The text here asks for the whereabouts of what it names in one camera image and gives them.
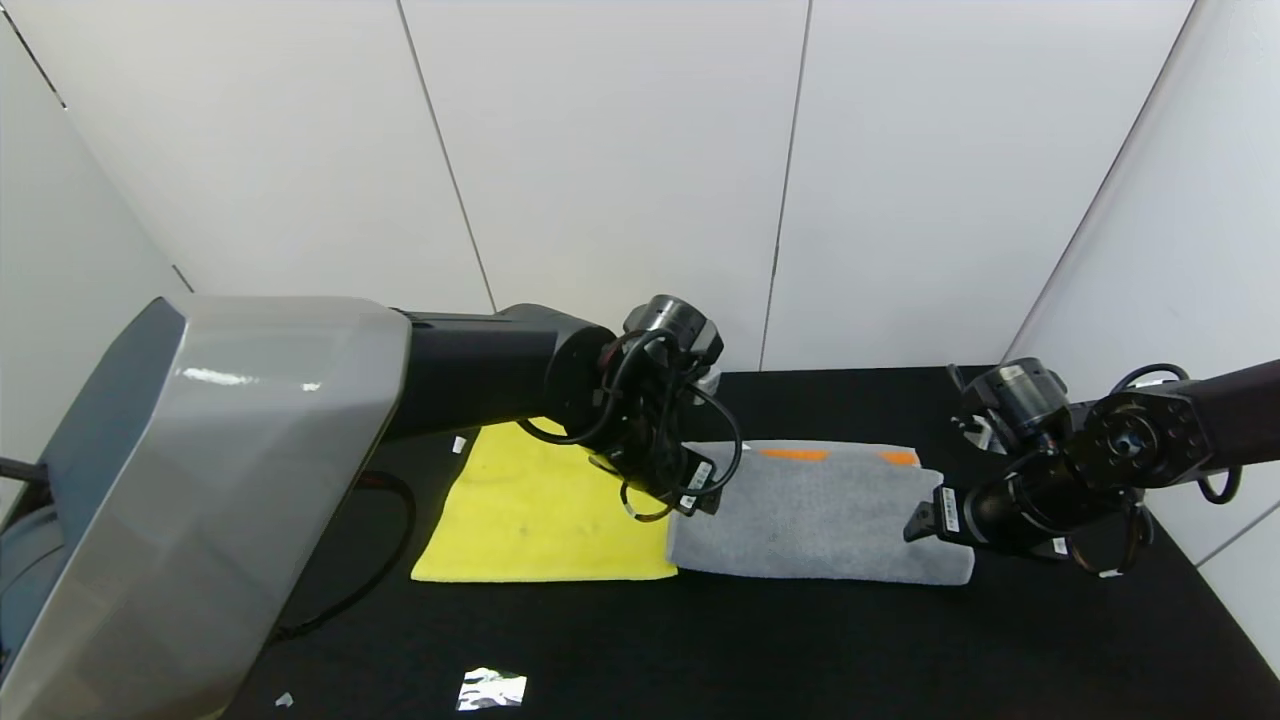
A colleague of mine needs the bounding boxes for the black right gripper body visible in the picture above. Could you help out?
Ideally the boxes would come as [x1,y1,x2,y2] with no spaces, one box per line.
[932,472,1022,556]

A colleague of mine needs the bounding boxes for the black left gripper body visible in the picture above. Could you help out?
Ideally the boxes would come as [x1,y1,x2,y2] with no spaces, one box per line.
[670,444,717,517]

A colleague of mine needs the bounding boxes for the grey towel with orange marks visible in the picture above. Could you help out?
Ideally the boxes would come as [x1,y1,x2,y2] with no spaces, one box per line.
[667,440,976,587]

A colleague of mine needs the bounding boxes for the yellow towel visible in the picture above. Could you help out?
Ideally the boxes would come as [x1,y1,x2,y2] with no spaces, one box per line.
[411,420,679,583]

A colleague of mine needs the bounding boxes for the black table cloth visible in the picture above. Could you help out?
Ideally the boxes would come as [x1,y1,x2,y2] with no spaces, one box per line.
[225,365,1280,720]

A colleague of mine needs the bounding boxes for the crumpled silver foil scrap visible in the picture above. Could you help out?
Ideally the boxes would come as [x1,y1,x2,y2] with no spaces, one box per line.
[458,667,528,711]

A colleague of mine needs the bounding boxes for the black left wrist cables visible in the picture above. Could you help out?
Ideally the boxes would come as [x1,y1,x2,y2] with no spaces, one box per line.
[515,330,743,523]

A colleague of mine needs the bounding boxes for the black wrist cables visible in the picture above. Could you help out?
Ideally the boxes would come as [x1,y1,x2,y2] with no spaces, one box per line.
[515,330,743,523]
[1065,362,1246,579]

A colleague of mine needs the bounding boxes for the black right wrist cables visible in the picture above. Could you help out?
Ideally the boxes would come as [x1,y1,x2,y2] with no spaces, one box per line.
[1065,362,1246,579]

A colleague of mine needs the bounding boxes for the thick dark arm hose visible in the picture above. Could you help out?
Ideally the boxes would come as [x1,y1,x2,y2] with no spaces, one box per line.
[268,470,417,643]

